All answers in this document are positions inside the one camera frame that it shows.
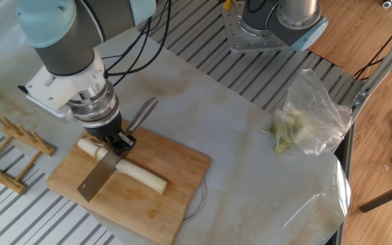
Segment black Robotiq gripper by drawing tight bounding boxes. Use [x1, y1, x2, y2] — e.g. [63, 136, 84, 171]
[83, 113, 137, 159]

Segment short cut scallion piece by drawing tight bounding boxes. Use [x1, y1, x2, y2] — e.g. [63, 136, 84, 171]
[76, 137, 101, 160]

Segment white scallion stalk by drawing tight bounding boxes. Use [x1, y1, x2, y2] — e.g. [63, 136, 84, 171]
[95, 146, 169, 195]

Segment steel cleaver knife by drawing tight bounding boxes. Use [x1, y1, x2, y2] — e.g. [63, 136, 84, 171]
[77, 97, 159, 203]

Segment bamboo cutting board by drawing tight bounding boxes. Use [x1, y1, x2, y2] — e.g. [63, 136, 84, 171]
[46, 118, 212, 245]

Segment wooden peg rack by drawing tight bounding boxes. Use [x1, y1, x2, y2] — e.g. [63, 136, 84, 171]
[0, 108, 56, 195]

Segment silver robot mounting plate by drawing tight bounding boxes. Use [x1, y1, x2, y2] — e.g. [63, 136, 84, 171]
[221, 1, 299, 54]

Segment plastic bag of scallion scraps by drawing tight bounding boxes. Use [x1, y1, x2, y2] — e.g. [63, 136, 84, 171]
[267, 68, 353, 157]

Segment dark wooden bar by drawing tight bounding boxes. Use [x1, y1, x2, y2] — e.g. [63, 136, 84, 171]
[359, 178, 392, 214]

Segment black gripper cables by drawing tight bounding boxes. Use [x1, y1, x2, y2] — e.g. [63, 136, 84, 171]
[100, 0, 173, 88]

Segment black floor cables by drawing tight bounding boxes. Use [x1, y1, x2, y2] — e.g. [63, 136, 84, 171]
[353, 10, 392, 82]

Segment aluminium frame beam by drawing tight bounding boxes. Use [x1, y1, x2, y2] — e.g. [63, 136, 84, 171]
[350, 22, 392, 119]

